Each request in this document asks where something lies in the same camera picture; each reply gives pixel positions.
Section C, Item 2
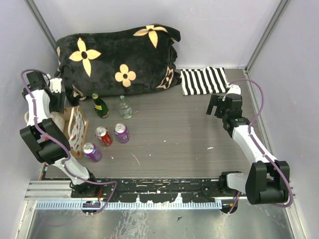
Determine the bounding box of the brown canvas tote bag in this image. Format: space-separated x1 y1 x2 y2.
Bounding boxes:
23 105 90 159

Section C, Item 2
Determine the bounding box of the green glass bottle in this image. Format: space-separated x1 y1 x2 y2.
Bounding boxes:
92 93 109 118

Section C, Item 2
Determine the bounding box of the clear glass bottle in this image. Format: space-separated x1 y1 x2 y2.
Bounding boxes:
119 95 133 119

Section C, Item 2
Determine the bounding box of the purple soda can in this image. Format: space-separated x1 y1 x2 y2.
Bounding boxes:
114 123 130 143
82 142 102 162

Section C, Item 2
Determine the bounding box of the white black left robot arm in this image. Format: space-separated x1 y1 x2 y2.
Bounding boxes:
19 69 100 197

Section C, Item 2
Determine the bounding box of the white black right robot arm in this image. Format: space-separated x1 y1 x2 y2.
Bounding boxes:
206 94 293 207

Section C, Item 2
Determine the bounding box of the black white striped cloth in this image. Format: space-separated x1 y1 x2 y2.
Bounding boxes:
180 66 228 96

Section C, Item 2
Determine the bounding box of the red soda can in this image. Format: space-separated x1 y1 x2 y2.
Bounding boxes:
95 126 113 146

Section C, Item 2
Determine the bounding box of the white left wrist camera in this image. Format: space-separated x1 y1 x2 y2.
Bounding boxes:
49 78 62 93

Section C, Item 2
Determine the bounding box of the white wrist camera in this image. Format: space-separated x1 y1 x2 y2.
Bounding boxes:
226 83 241 95
49 78 62 93

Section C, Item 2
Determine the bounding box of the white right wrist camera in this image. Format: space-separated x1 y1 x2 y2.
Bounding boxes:
226 83 241 95

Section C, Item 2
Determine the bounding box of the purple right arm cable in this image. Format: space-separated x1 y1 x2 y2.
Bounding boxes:
225 78 294 214

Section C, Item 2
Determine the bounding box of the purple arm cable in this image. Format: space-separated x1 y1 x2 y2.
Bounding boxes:
225 78 294 214
20 69 118 216

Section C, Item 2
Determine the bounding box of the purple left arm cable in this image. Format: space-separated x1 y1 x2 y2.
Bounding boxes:
20 69 118 216

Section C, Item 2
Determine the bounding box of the black mounting base rail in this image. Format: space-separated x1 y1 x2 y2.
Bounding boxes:
71 177 250 204

